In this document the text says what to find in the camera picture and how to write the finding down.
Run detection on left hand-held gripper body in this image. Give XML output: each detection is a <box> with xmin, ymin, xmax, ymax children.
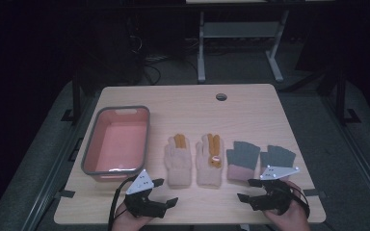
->
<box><xmin>123</xmin><ymin>168</ymin><xmax>172</xmax><ymax>219</ymax></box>

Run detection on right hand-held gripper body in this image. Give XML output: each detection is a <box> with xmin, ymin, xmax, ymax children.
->
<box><xmin>249</xmin><ymin>165</ymin><xmax>301</xmax><ymax>216</ymax></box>

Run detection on beige orange knit glove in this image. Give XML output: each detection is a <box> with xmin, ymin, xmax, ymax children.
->
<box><xmin>164</xmin><ymin>133</ymin><xmax>193</xmax><ymax>189</ymax></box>

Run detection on grey pink fingerless glove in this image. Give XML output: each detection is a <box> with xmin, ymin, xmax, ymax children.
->
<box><xmin>259</xmin><ymin>144</ymin><xmax>297</xmax><ymax>181</ymax></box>
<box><xmin>225</xmin><ymin>141</ymin><xmax>261</xmax><ymax>181</ymax></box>

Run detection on beige orange glove animal patch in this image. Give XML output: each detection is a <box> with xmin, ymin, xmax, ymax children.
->
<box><xmin>195</xmin><ymin>133</ymin><xmax>224</xmax><ymax>189</ymax></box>

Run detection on pink basin grey rim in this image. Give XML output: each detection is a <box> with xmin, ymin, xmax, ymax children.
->
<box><xmin>80</xmin><ymin>105</ymin><xmax>151</xmax><ymax>183</ymax></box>

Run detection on person's left hand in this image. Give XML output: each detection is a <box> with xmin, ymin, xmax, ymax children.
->
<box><xmin>111</xmin><ymin>202</ymin><xmax>153</xmax><ymax>231</ymax></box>

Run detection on person's right hand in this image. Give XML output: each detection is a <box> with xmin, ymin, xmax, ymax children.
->
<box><xmin>263</xmin><ymin>180</ymin><xmax>311</xmax><ymax>231</ymax></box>

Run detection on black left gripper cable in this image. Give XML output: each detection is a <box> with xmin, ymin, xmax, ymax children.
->
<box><xmin>107</xmin><ymin>176</ymin><xmax>137</xmax><ymax>231</ymax></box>

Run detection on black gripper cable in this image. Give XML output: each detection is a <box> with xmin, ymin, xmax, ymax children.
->
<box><xmin>107</xmin><ymin>176</ymin><xmax>137</xmax><ymax>231</ymax></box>
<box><xmin>288</xmin><ymin>184</ymin><xmax>311</xmax><ymax>219</ymax></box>

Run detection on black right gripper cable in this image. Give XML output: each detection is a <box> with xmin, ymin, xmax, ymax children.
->
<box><xmin>288</xmin><ymin>184</ymin><xmax>311</xmax><ymax>219</ymax></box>

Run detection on black table edge bracket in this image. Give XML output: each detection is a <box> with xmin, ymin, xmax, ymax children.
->
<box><xmin>54</xmin><ymin>190</ymin><xmax>76</xmax><ymax>199</ymax></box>
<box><xmin>303</xmin><ymin>189</ymin><xmax>328</xmax><ymax>198</ymax></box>

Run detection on black floor cables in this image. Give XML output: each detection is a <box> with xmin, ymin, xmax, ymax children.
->
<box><xmin>128</xmin><ymin>33</ymin><xmax>200</xmax><ymax>85</ymax></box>

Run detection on black stand post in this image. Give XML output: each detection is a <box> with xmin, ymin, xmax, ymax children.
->
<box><xmin>61</xmin><ymin>71</ymin><xmax>89</xmax><ymax>124</ymax></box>
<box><xmin>331</xmin><ymin>68</ymin><xmax>362</xmax><ymax>127</ymax></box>

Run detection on white metal desk frame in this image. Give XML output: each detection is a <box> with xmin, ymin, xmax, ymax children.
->
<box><xmin>186</xmin><ymin>0</ymin><xmax>335</xmax><ymax>84</ymax></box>

